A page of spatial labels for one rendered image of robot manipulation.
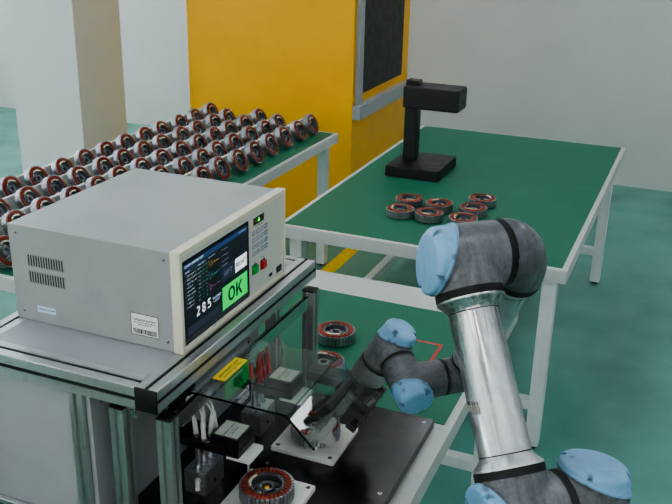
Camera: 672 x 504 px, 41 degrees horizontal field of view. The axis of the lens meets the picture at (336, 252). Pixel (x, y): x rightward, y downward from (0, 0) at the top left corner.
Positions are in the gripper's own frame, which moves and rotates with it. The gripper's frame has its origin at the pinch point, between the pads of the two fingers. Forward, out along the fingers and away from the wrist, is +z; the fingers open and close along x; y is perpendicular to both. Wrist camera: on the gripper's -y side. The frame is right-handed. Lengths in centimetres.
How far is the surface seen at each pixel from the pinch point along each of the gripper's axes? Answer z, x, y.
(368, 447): -3.5, 2.6, 11.8
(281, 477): -2.4, -21.4, 0.9
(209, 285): -29.8, -22.4, -32.0
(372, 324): 10, 66, -7
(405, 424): -5.7, 15.1, 15.7
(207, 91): 109, 323, -188
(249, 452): -5.3, -24.7, -7.1
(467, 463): 45, 90, 44
